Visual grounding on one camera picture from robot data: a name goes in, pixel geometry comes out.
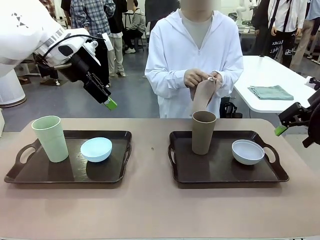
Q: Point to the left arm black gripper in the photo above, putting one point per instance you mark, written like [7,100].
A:
[77,67]

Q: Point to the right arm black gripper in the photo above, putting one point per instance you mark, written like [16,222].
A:
[314,120]

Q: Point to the green cloth mat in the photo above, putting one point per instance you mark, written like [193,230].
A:
[270,92]

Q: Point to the light blue bowl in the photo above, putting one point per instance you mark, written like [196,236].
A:
[96,151]

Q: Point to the tall light green cup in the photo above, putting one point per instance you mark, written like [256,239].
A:
[51,140]

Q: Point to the tall brown cup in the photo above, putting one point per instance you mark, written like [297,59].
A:
[203,137]

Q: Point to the beige cloth mat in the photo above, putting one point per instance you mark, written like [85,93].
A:
[202,97]

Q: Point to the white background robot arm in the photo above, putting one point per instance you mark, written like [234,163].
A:
[241,12]

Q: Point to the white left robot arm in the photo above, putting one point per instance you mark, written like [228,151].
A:
[30,30]

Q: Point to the person's left forearm white sleeve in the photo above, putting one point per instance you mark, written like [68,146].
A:
[232,80]

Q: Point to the person's right forearm white sleeve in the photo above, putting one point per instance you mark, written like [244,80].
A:
[162,82]

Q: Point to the person's left hand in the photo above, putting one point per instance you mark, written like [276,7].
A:
[218,78]

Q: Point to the person's right hand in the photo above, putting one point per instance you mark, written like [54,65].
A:
[192,77]

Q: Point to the bystander in light trousers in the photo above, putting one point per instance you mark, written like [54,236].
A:
[117,50]

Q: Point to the white paper tag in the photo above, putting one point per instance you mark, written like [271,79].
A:
[107,41]

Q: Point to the white side table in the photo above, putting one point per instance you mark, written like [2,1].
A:
[275,72]

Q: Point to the black bag on floor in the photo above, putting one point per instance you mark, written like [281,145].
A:
[231,110]

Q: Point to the bystander in blue plaid shirt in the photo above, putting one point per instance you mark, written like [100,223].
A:
[92,15]

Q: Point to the seated bystander in grey hoodie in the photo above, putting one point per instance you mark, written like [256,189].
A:
[137,22]

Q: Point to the bystander in light blue shirt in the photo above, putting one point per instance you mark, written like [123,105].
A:
[303,42]

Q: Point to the person in white hoodie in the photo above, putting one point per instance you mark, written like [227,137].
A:
[172,45]

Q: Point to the bystander in black clothes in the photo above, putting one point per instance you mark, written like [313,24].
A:
[262,25]

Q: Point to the white box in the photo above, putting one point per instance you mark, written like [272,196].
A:
[2,122]

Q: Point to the black tripod pole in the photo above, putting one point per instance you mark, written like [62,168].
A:
[272,17]

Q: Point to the bystander with printed black trousers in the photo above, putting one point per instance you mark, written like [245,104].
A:
[285,15]

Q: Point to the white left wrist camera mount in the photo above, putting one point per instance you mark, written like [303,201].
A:
[91,51]

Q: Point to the white cylindrical pedestal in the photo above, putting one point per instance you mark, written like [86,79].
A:
[11,87]

